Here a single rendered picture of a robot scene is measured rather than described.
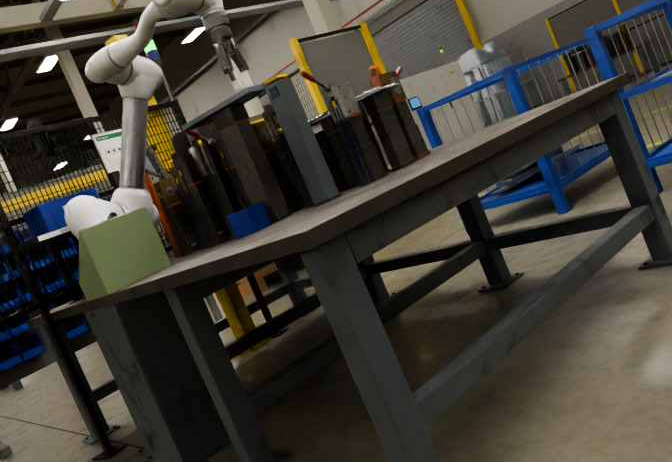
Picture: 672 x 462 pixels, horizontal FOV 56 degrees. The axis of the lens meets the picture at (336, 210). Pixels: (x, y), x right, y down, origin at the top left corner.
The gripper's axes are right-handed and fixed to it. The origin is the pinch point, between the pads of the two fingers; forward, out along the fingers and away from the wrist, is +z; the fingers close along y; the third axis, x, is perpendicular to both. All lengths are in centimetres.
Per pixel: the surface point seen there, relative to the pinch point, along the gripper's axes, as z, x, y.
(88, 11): -211, 309, 360
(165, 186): 18, 72, 34
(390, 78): 17, -39, 42
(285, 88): 9.4, -16.9, -5.5
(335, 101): 19.3, -27.5, 5.8
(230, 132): 13.8, 11.9, -0.4
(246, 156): 24.1, 9.5, -1.0
